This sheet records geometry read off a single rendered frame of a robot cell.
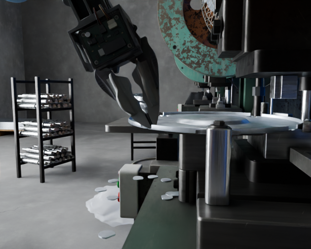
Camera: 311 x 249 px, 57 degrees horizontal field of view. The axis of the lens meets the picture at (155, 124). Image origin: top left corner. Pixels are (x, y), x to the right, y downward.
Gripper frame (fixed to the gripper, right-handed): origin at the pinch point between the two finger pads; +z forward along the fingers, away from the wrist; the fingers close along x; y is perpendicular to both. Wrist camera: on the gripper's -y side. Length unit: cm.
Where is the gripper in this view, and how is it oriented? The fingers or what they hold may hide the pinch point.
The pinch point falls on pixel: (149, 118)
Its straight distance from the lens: 41.5
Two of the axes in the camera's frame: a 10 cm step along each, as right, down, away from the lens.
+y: -1.0, 1.2, -9.9
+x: 9.0, -4.1, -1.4
